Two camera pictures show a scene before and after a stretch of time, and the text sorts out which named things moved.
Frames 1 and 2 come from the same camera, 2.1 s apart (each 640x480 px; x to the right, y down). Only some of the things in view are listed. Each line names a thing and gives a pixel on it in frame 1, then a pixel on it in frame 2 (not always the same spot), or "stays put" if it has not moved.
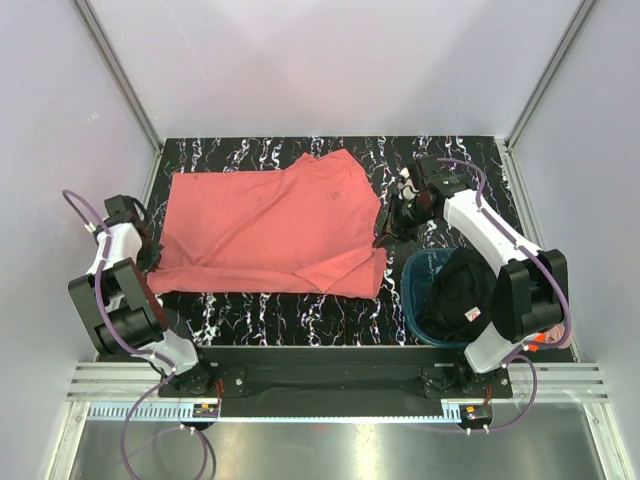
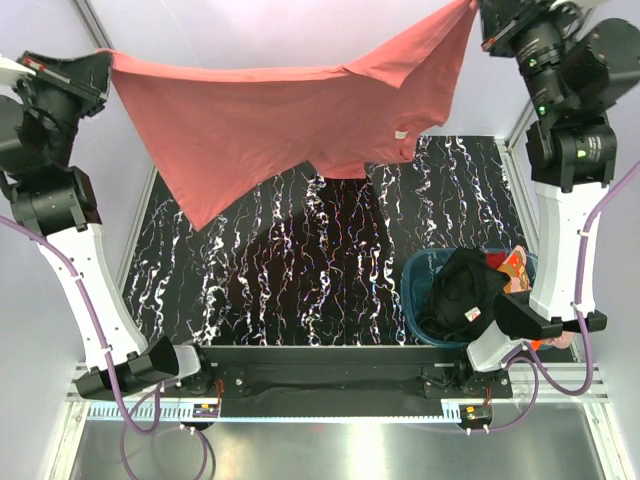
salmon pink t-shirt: [309, 227] to [199, 125]
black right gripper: [394, 231] to [504, 21]
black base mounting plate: [443, 372] stays put
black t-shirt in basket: [462, 300] stays put
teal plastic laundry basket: [417, 275] stays put
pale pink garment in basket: [555, 333] stays put
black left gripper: [149, 262] to [84, 77]
